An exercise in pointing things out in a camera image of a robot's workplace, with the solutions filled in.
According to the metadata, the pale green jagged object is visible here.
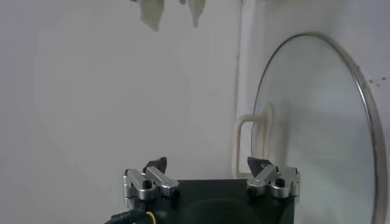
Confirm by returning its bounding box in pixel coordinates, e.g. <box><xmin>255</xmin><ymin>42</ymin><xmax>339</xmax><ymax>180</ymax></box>
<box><xmin>136</xmin><ymin>0</ymin><xmax>207</xmax><ymax>32</ymax></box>

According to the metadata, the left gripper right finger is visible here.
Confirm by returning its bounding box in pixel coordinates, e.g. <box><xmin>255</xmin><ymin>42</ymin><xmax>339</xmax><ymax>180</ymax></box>
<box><xmin>246</xmin><ymin>156</ymin><xmax>301</xmax><ymax>200</ymax></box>

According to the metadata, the glass lid with cream handle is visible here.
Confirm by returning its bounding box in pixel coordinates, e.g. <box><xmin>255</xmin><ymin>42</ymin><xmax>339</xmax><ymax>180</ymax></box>
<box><xmin>233</xmin><ymin>32</ymin><xmax>389</xmax><ymax>224</ymax></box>

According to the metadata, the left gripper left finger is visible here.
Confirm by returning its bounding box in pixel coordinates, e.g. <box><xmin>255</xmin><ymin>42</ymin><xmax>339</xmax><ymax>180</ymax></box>
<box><xmin>122</xmin><ymin>156</ymin><xmax>180</xmax><ymax>209</ymax></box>

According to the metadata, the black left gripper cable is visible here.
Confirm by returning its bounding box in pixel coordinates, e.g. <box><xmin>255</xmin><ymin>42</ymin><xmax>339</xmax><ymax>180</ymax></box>
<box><xmin>103</xmin><ymin>209</ymin><xmax>157</xmax><ymax>224</ymax></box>

